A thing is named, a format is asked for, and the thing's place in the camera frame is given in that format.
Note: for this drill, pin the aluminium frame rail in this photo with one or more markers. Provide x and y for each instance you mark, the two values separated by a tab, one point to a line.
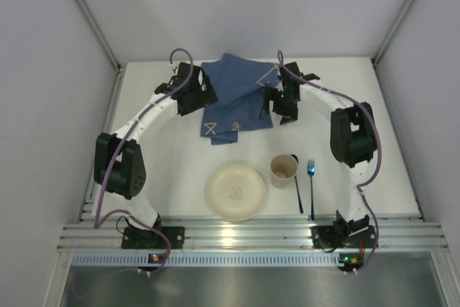
293	233

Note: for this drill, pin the blue metal fork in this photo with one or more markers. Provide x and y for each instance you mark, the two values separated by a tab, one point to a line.
311	172

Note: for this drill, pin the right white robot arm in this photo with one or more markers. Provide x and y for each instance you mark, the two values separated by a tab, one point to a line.
354	143

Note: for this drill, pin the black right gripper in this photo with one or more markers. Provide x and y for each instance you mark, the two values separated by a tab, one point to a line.
274	104

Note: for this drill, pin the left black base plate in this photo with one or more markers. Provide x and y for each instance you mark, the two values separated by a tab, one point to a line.
134	238

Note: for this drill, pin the beige cup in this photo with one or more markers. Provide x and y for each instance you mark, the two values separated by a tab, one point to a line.
283	169

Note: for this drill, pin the blue cloth placemat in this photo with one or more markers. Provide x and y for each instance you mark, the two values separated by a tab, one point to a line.
239	85

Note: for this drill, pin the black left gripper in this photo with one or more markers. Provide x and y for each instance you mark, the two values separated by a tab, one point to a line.
203	88

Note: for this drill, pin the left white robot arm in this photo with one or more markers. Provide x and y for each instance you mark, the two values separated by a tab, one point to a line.
119	164

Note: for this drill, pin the cream round plate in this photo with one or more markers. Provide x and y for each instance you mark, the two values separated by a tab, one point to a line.
236	192

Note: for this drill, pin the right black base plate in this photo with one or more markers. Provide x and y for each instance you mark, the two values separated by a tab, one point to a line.
329	239

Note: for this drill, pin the dark blue spoon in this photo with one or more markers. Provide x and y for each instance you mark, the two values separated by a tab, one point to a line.
300	203

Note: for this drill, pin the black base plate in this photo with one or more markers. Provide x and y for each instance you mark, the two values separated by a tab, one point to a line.
329	239
134	238

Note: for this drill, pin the slotted grey cable duct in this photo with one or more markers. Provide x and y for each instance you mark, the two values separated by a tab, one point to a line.
214	259

